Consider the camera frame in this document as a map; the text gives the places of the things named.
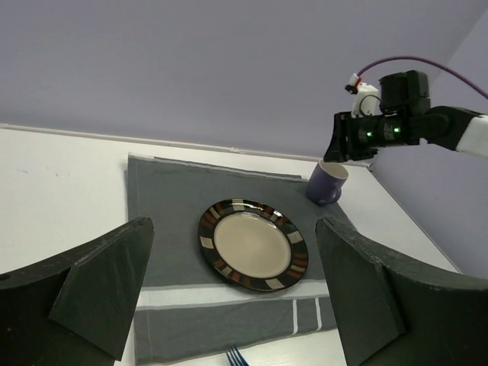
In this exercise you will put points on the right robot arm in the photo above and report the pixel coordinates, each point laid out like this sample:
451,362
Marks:
467,132

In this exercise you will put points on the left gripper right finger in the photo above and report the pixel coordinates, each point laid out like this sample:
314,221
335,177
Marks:
393,309

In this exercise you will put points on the grey striped cloth napkin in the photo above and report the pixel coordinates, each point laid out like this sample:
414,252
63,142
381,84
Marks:
186,309

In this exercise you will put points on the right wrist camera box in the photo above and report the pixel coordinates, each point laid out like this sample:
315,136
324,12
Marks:
366,97

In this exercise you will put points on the blue metal fork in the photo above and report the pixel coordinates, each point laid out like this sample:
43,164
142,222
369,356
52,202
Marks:
235,358

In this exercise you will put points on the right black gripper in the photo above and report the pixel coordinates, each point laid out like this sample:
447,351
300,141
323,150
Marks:
401,118

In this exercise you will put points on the black rimmed dinner plate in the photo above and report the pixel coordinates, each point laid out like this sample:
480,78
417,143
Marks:
253,245

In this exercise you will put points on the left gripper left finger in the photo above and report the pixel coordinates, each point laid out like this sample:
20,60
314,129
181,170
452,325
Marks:
76,307

